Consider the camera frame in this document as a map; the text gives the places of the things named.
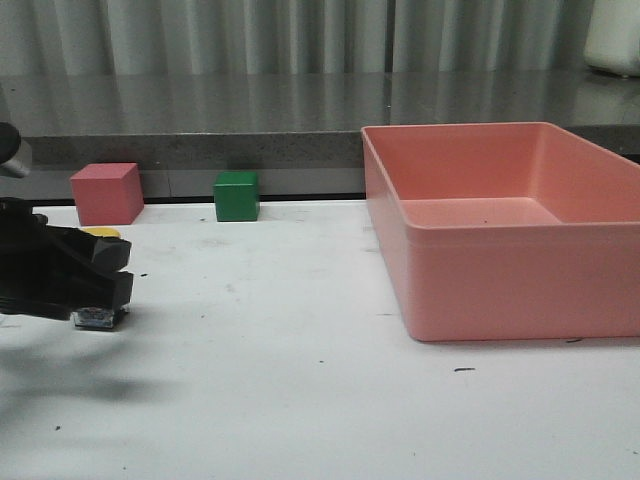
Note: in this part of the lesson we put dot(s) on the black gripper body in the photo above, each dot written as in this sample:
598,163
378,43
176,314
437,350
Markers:
24,252

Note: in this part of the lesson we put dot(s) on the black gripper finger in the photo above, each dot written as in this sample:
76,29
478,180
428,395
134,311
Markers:
72,286
72,248

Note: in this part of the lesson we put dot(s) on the yellow mushroom push button switch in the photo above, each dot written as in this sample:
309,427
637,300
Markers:
94,318

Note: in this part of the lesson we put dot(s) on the pink cube block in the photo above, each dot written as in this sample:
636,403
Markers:
107,194

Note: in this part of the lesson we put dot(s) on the green cube block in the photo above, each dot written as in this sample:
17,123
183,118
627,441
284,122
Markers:
236,196

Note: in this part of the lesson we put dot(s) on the grey pleated curtain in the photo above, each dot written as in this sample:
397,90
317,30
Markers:
75,38

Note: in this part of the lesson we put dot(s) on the pink plastic bin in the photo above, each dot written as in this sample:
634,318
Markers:
496,231

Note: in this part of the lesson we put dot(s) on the white appliance in background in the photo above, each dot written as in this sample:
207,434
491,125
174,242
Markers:
612,43

